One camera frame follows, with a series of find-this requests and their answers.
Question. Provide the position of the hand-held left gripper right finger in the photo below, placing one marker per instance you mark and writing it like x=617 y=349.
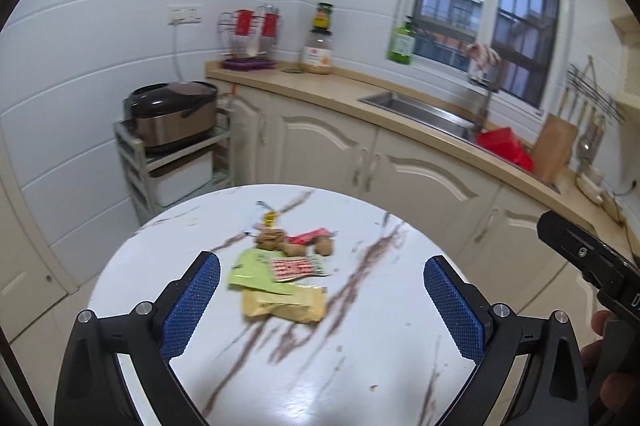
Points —
x=455 y=306

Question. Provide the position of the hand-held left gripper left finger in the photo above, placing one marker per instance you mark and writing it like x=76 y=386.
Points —
x=192 y=301

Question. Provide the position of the green snack packet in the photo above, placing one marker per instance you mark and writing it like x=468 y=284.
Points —
x=247 y=271

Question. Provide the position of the beige snack packet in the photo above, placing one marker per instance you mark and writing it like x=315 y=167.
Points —
x=290 y=303

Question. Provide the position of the red and white wrapper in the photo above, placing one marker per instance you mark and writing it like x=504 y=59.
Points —
x=295 y=267

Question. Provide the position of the yellow candy wrapper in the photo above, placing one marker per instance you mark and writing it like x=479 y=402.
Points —
x=270 y=219

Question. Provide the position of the red snack wrapper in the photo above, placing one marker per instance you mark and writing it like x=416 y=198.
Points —
x=307 y=237

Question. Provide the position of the person's right hand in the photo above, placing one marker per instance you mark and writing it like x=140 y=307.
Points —
x=617 y=398

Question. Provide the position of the round marble table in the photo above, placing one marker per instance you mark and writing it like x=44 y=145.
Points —
x=350 y=356

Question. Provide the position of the white storage box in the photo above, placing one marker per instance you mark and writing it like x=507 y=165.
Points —
x=185 y=178

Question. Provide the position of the clear glass jar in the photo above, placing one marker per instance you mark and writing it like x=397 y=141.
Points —
x=590 y=146

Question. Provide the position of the wooden cutting board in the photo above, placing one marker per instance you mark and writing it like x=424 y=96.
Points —
x=554 y=148

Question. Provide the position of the metal storage rack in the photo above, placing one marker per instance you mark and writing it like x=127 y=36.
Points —
x=135 y=156

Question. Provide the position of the white room door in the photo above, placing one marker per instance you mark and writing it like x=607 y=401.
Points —
x=30 y=286

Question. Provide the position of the red basin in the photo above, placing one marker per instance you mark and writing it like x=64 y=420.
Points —
x=502 y=148

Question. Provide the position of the narrow cream cabinet door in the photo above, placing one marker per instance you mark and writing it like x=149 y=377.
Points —
x=247 y=131

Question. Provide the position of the dark steel rice cooker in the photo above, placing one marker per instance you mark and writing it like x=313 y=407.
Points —
x=170 y=116

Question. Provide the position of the steel kitchen sink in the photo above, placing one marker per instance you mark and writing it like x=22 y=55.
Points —
x=415 y=108

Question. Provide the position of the steel faucet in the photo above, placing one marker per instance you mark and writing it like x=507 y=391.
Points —
x=484 y=103

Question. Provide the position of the purple drip tray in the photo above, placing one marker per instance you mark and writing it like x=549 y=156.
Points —
x=250 y=64

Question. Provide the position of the red and white cloth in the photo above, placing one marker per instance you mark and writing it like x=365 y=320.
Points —
x=482 y=56

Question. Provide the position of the green plastic bottle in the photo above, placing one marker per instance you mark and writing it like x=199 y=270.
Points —
x=402 y=43

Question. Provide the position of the large orange label jar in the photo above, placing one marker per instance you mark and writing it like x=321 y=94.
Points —
x=318 y=53

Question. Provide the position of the small green lid jar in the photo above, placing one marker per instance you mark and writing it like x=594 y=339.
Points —
x=323 y=17

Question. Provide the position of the wall utensil rail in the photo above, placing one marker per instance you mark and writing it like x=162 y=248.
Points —
x=595 y=93

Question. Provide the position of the white wall outlet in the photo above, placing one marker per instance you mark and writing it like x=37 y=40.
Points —
x=184 y=15

